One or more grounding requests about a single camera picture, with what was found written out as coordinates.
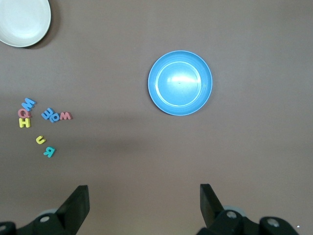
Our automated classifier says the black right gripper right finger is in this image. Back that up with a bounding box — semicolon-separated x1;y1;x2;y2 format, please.
197;184;301;235

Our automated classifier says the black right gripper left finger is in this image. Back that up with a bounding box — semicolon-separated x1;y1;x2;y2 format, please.
0;185;90;235

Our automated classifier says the yellow foam letter H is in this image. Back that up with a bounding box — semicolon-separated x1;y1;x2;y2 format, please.
19;117;32;129

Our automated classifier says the pink foam letter Q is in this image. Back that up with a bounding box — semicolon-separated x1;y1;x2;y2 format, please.
17;108;31;119

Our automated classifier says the blue foam letter M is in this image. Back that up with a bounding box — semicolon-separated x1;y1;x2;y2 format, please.
22;97;38;112

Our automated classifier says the brown table cover sheet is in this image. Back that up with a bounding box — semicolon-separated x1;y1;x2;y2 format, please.
0;0;313;235

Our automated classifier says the blue three-pronged foam letter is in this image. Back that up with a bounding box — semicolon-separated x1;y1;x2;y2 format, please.
41;107;54;121

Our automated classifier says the blue round plate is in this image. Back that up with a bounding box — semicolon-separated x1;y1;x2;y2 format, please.
147;50;213;117

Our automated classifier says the beige round plate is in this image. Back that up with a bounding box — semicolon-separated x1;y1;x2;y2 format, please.
0;0;52;48

